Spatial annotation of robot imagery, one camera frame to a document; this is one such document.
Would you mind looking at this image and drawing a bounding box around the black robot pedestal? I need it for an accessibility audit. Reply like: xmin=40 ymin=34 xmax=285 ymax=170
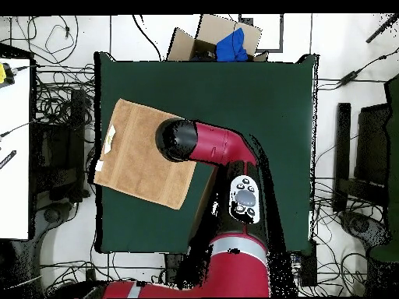
xmin=164 ymin=252 xmax=188 ymax=284

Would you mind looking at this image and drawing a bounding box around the black power adapter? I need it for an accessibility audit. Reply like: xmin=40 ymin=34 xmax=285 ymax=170
xmin=338 ymin=70 xmax=360 ymax=87

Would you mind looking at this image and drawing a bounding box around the black equipment box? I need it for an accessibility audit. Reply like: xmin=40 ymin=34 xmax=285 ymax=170
xmin=32 ymin=88 xmax=91 ymax=204

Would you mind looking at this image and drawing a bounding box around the tan terry towel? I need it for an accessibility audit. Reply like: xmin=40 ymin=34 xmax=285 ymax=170
xmin=93 ymin=98 xmax=198 ymax=210

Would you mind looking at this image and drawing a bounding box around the blue garment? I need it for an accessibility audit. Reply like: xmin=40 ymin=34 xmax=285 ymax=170
xmin=215 ymin=27 xmax=249 ymax=62

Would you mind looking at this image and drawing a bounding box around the yellow and black device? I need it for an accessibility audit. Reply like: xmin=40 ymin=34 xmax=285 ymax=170
xmin=0 ymin=62 xmax=16 ymax=89

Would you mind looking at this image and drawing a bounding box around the open cardboard box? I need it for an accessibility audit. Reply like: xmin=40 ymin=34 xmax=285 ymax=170
xmin=166 ymin=13 xmax=270 ymax=62

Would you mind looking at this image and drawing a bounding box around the grey rectangular frame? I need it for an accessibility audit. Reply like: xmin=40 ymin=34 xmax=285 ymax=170
xmin=238 ymin=13 xmax=284 ymax=53

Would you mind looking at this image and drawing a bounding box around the black upright bar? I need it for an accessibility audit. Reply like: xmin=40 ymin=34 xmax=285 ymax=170
xmin=332 ymin=102 xmax=352 ymax=213

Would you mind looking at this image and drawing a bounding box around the black rod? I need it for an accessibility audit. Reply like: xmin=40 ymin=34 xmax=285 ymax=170
xmin=365 ymin=13 xmax=399 ymax=44

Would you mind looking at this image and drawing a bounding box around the black strip tool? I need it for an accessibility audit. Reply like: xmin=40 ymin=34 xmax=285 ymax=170
xmin=0 ymin=149 xmax=17 ymax=171

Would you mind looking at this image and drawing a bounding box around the white desk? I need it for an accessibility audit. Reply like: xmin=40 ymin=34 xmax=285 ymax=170
xmin=0 ymin=58 xmax=31 ymax=240

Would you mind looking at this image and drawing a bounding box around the dark green table cloth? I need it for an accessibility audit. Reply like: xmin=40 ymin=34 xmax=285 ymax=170
xmin=94 ymin=51 xmax=320 ymax=254

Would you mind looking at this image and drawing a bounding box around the grey round floor base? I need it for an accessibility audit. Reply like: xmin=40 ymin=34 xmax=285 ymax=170
xmin=41 ymin=202 xmax=74 ymax=225

